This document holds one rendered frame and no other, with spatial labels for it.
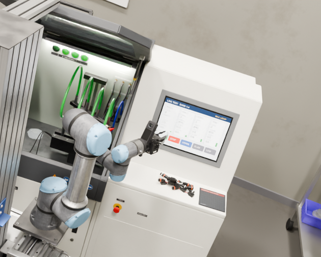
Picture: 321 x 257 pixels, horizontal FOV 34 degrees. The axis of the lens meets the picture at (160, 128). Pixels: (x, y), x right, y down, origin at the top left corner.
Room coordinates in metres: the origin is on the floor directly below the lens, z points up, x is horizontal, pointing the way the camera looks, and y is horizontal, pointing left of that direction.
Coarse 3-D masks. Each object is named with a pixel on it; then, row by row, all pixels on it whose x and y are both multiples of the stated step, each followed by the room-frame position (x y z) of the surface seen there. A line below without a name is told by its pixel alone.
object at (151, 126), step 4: (148, 124) 2.10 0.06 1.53; (152, 124) 2.09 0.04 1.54; (156, 124) 2.10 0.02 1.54; (148, 128) 2.09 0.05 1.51; (152, 128) 2.08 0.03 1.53; (144, 132) 2.08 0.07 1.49; (148, 132) 2.08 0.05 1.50; (152, 132) 2.08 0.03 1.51; (144, 136) 2.07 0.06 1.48; (148, 136) 2.06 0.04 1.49; (152, 136) 2.08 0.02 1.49; (144, 140) 2.06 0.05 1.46; (148, 140) 2.06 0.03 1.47; (148, 144) 2.06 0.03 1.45
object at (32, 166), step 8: (24, 152) 2.32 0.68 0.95; (24, 160) 2.30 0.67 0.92; (32, 160) 2.30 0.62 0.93; (40, 160) 2.30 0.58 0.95; (48, 160) 2.33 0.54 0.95; (24, 168) 2.30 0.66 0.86; (32, 168) 2.30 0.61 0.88; (40, 168) 2.30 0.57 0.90; (48, 168) 2.30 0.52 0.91; (56, 168) 2.31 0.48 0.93; (64, 168) 2.31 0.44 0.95; (24, 176) 2.30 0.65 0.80; (32, 176) 2.30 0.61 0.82; (40, 176) 2.30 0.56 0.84; (48, 176) 2.30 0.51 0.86; (96, 176) 2.33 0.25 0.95; (96, 184) 2.31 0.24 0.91; (88, 192) 2.31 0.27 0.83; (96, 192) 2.32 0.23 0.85
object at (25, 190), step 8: (16, 184) 2.30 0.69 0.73; (24, 184) 2.30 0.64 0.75; (32, 184) 2.30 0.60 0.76; (40, 184) 2.30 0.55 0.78; (16, 192) 2.30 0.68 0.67; (24, 192) 2.30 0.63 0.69; (32, 192) 2.30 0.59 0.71; (16, 200) 2.30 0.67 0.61; (24, 200) 2.30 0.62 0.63; (88, 200) 2.31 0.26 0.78; (16, 208) 2.30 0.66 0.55; (24, 208) 2.30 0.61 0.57; (88, 224) 2.32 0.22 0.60; (72, 232) 2.31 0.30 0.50; (80, 232) 2.31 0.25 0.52; (64, 240) 2.31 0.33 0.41; (72, 240) 2.31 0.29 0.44; (80, 240) 2.31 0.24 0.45; (64, 248) 2.31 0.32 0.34; (72, 248) 2.31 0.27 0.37; (80, 248) 2.32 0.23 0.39; (72, 256) 2.31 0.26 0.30
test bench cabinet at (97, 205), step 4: (96, 204) 2.32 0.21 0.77; (96, 208) 2.32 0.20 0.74; (96, 212) 2.32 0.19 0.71; (92, 216) 2.32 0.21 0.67; (96, 216) 2.32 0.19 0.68; (92, 220) 2.32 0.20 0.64; (92, 224) 2.32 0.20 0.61; (88, 228) 2.33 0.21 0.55; (92, 228) 2.32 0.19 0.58; (88, 232) 2.32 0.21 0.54; (88, 236) 2.32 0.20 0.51; (88, 240) 2.32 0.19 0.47; (84, 244) 2.32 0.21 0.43; (84, 248) 2.32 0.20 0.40; (84, 252) 2.32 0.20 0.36; (80, 256) 2.33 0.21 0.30; (84, 256) 2.32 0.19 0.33
